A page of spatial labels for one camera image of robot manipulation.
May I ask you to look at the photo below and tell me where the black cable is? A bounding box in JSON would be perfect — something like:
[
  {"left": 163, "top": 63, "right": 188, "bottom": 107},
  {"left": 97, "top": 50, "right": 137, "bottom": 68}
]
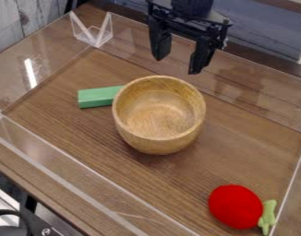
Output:
[{"left": 0, "top": 209, "right": 30, "bottom": 236}]

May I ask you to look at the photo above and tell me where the black table leg bracket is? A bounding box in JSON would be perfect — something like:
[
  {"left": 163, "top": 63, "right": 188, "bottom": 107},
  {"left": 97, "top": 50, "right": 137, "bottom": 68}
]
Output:
[{"left": 20, "top": 195, "right": 63, "bottom": 236}]

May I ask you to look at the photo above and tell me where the clear acrylic tray wall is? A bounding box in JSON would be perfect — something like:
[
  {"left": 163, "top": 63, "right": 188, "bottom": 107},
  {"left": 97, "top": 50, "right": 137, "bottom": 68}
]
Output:
[{"left": 0, "top": 111, "right": 199, "bottom": 236}]

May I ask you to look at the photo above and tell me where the brown wooden bowl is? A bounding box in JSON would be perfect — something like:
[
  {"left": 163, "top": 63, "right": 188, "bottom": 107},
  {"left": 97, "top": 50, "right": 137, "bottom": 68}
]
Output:
[{"left": 112, "top": 76, "right": 206, "bottom": 155}]

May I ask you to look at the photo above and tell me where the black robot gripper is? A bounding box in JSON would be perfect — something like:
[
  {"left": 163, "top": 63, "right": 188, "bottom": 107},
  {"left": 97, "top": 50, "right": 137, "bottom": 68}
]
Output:
[{"left": 146, "top": 0, "right": 231, "bottom": 75}]

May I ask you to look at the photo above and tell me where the green rectangular block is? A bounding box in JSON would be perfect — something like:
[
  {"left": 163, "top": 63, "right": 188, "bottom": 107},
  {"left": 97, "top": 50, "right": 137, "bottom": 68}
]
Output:
[{"left": 77, "top": 86, "right": 121, "bottom": 109}]

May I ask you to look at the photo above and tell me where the red plush tomato toy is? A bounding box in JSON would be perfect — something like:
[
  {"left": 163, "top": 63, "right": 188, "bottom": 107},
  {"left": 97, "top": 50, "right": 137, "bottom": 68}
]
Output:
[{"left": 208, "top": 184, "right": 277, "bottom": 236}]

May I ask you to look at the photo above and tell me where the clear acrylic corner bracket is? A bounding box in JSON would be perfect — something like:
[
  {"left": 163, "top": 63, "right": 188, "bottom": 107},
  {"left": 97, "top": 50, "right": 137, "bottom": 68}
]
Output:
[{"left": 69, "top": 12, "right": 113, "bottom": 48}]

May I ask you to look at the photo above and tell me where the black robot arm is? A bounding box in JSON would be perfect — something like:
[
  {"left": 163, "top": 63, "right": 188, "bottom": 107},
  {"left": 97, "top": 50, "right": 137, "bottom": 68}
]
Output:
[{"left": 146, "top": 0, "right": 231, "bottom": 75}]

